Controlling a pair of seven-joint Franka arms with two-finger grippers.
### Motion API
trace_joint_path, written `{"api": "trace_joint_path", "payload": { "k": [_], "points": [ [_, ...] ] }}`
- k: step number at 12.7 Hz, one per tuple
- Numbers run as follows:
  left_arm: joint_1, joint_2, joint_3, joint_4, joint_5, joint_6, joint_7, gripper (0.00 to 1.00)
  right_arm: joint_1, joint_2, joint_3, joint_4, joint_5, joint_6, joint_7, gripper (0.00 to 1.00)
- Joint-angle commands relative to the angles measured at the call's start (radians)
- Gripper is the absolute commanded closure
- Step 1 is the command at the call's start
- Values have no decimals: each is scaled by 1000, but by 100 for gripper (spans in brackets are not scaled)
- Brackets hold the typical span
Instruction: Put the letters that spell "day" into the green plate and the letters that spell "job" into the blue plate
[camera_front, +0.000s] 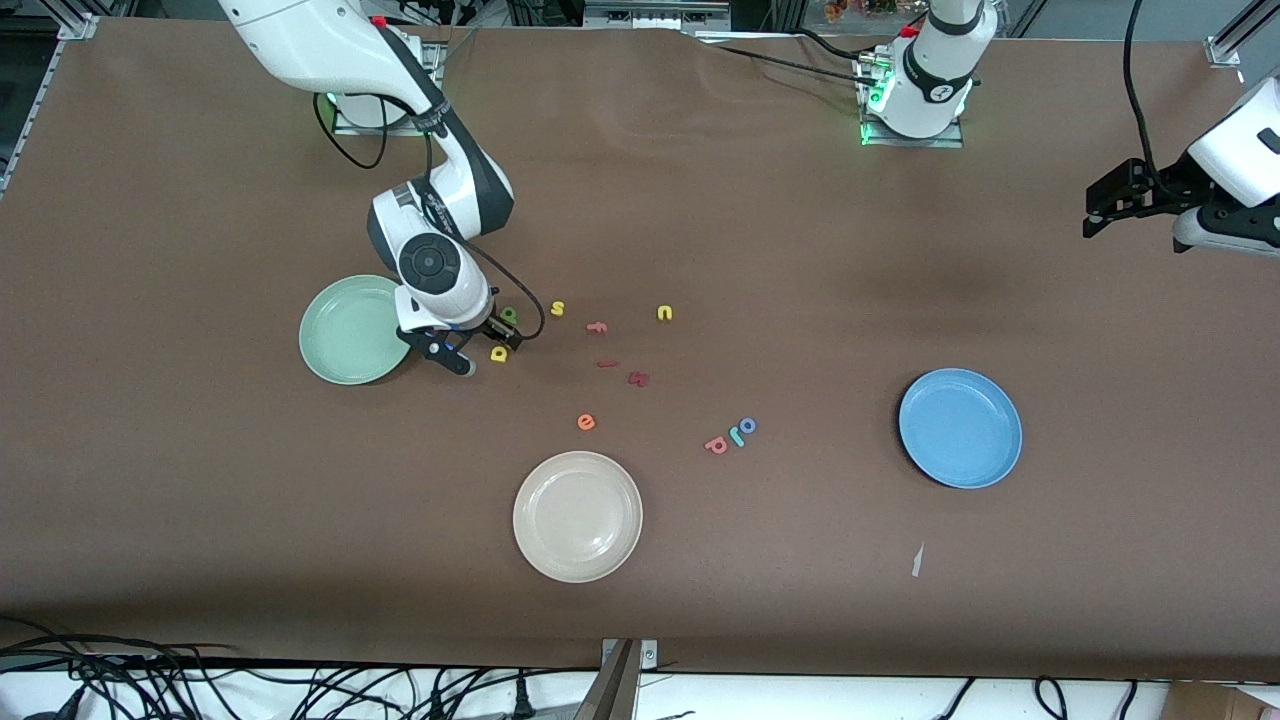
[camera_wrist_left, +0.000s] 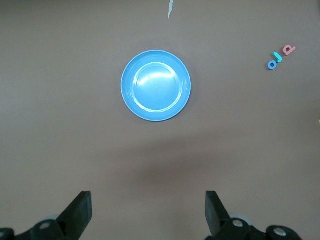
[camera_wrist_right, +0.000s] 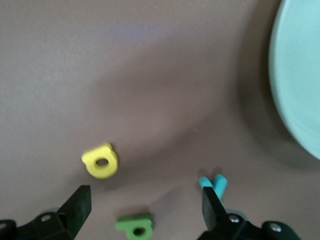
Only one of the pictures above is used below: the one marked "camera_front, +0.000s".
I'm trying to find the pale green plate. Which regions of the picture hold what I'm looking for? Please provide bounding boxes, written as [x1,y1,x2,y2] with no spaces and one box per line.
[299,274,418,387]

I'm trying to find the beige plate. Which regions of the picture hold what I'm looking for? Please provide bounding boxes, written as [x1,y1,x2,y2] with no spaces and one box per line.
[512,451,644,584]

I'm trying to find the blue plate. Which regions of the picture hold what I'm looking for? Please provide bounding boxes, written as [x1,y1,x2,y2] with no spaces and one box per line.
[898,368,1024,490]

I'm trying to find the brown table cover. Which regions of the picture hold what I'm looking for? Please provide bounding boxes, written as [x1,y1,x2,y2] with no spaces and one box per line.
[0,18,1280,686]

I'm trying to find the cardboard box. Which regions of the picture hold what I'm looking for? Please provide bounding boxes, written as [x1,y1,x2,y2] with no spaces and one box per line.
[1165,683,1280,720]

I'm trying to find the aluminium frame profile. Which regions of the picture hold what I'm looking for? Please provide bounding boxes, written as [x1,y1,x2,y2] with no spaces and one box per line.
[0,8,101,201]
[1205,0,1280,69]

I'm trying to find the aluminium arm base plate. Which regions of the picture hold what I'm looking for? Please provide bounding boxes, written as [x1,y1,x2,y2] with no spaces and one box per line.
[333,40,442,136]
[855,55,966,149]

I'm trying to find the black base cable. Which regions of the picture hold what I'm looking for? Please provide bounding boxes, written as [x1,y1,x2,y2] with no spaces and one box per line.
[700,40,881,91]

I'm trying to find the small metal bracket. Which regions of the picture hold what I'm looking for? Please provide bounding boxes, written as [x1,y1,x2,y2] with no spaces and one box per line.
[603,640,659,673]

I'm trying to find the grey metal frame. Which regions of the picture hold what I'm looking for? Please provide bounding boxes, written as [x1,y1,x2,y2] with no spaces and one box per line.
[583,0,733,31]

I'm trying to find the tangled black cables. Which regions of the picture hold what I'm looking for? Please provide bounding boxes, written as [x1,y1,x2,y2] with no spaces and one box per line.
[0,615,601,720]

